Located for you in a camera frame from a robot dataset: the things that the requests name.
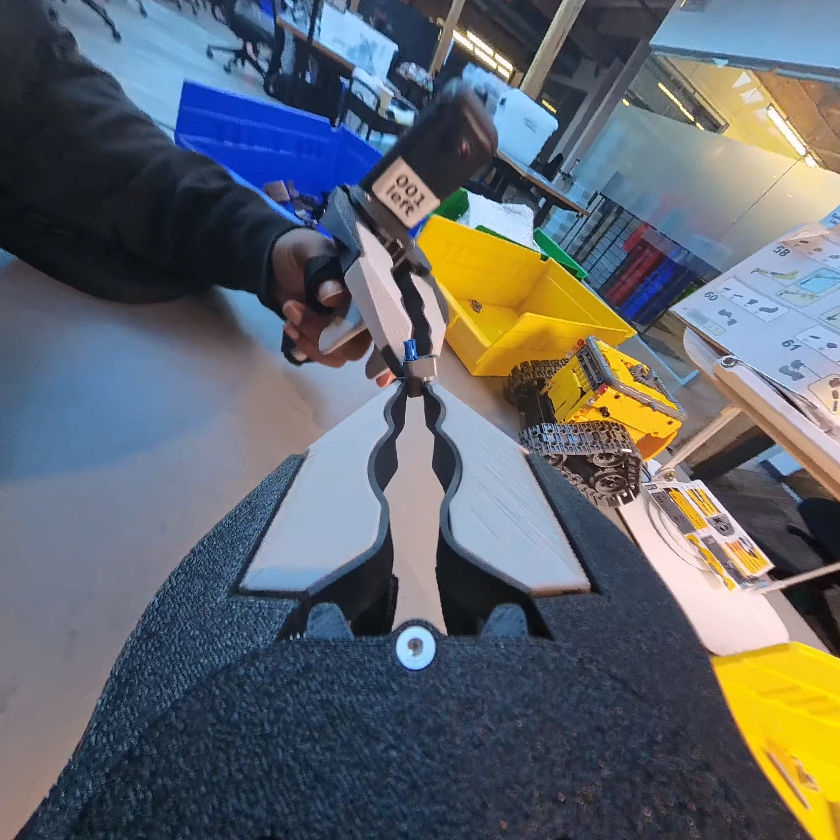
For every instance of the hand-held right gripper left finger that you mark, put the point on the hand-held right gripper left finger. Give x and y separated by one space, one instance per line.
321 518

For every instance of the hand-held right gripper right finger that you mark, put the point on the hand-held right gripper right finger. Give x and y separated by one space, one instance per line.
512 518

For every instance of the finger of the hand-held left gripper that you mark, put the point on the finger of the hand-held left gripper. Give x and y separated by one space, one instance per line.
433 308
377 289

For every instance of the blue axle pin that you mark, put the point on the blue axle pin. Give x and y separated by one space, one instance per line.
411 350

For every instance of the grey two-hole connector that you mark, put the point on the grey two-hole connector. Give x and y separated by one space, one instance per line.
420 374

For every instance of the person's left forearm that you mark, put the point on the person's left forearm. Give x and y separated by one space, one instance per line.
98 164

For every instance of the grey desk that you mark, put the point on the grey desk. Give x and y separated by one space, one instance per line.
131 459

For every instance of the person's left hand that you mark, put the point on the person's left hand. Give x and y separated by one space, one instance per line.
289 262

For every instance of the yellow parts bin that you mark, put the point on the yellow parts bin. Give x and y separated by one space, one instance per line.
518 328
781 722

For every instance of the white plastic container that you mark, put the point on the white plastic container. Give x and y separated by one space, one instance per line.
525 121

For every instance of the white foam sheet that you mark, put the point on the white foam sheet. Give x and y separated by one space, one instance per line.
502 220

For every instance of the dark work table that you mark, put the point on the dark work table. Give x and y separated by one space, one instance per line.
544 184

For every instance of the yellow tracked brick bulldozer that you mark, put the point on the yellow tracked brick bulldozer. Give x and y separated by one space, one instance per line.
590 407

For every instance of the green storage bin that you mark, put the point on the green storage bin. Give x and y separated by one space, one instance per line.
564 256

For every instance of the blue storage bin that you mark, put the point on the blue storage bin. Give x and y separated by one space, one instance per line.
262 138

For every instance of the yellow printed leaflet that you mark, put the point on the yellow printed leaflet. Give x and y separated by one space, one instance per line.
709 531

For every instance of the shelf of coloured bins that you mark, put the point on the shelf of coloured bins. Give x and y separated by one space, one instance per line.
643 269

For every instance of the black office chair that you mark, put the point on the black office chair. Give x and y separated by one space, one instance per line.
246 39

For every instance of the instruction booklet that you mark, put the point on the instruction booklet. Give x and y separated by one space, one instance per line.
768 295

